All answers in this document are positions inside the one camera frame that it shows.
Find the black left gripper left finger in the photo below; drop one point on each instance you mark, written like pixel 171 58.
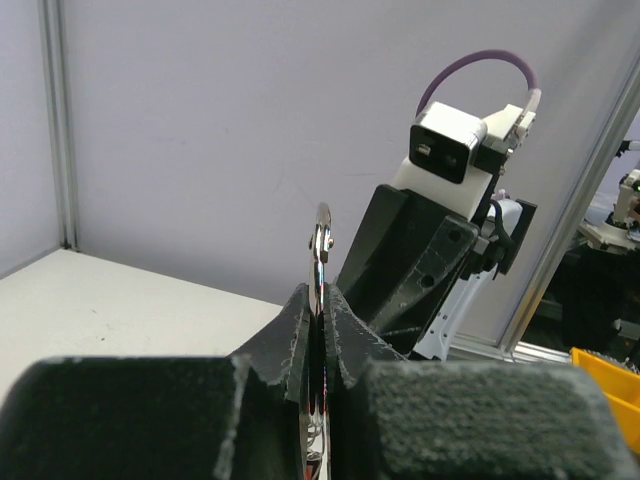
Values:
pixel 240 416

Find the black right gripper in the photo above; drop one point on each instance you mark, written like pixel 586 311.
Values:
pixel 406 286

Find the aluminium frame post left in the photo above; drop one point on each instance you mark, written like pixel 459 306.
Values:
pixel 60 121

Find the large silver keyring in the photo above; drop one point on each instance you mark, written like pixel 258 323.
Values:
pixel 320 244

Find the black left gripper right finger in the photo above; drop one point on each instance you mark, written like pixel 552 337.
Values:
pixel 392 418

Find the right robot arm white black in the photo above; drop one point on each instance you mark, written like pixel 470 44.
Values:
pixel 434 344

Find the aluminium frame post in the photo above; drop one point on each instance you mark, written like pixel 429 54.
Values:
pixel 60 121
pixel 573 208

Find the aluminium frame post right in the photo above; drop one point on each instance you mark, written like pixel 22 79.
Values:
pixel 573 208

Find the yellow bin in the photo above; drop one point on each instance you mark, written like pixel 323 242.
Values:
pixel 621 388

